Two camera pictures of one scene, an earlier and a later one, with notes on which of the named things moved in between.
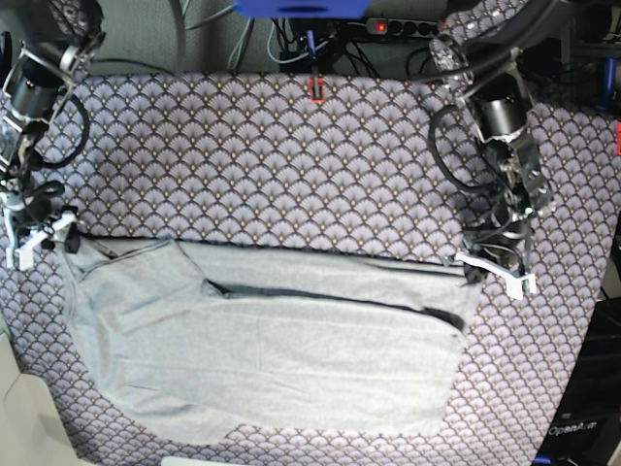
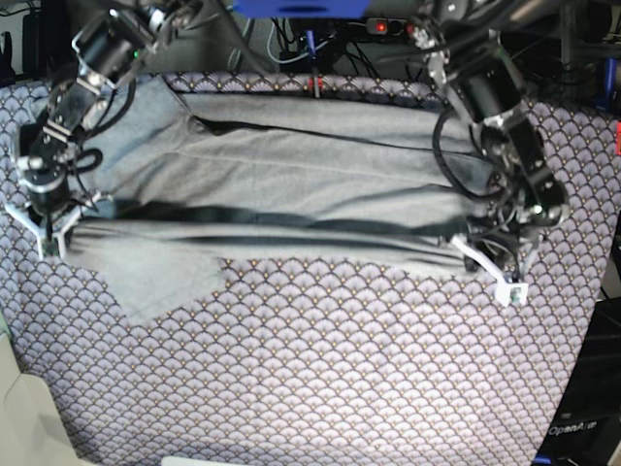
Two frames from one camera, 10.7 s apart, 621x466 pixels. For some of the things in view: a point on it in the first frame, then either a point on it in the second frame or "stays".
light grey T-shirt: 198,340 to 184,180
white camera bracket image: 23,256 to 41,233
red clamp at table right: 618,139 stays
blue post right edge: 605,103 stays
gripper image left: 39,204 to 46,185
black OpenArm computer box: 587,431 stays
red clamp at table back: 320,91 stays
